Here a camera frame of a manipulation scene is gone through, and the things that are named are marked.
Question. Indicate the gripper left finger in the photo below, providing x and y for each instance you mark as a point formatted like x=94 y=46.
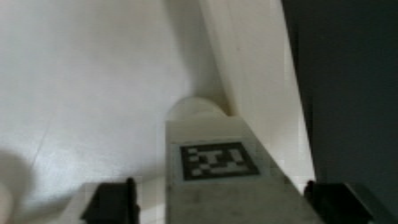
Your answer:
x=103 y=204

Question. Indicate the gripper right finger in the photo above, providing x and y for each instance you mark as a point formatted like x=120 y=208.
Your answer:
x=344 y=204

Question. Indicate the white leg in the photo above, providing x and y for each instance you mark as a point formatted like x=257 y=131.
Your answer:
x=225 y=185

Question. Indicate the white square tabletop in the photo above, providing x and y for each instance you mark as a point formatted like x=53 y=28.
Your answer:
x=103 y=60

